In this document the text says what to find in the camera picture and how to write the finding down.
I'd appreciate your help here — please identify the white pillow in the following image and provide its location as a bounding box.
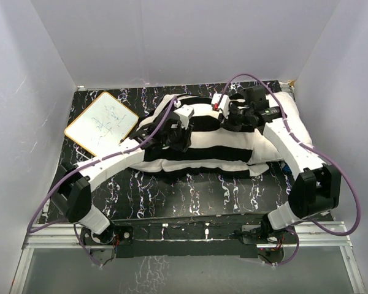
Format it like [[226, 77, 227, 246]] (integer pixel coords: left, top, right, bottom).
[[248, 92, 321, 178]]

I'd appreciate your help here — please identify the black white striped pillowcase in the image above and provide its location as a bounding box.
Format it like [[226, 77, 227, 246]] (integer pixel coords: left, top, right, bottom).
[[132, 94, 280, 176]]

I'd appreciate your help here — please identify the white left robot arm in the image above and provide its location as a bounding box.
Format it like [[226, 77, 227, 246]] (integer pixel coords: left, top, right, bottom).
[[50, 105, 194, 244]]

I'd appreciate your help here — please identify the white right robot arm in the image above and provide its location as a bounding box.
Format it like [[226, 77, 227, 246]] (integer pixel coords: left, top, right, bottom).
[[210, 86, 342, 243]]

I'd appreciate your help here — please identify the yellow framed whiteboard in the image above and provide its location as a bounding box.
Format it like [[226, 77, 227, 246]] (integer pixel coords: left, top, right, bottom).
[[64, 92, 139, 156]]

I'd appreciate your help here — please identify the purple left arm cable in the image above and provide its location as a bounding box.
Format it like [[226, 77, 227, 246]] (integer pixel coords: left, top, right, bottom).
[[27, 97, 178, 266]]

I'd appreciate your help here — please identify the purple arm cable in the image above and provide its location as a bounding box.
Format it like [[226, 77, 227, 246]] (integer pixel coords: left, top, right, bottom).
[[27, 97, 178, 266], [221, 74, 362, 264]]

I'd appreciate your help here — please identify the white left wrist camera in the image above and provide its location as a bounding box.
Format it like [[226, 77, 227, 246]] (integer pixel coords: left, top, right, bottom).
[[174, 105, 194, 123]]

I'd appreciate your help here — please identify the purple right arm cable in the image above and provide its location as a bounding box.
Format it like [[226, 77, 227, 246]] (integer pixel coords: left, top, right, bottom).
[[221, 74, 362, 264]]

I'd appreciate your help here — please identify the aluminium table frame rail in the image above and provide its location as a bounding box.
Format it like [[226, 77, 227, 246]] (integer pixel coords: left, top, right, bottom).
[[11, 220, 366, 293]]

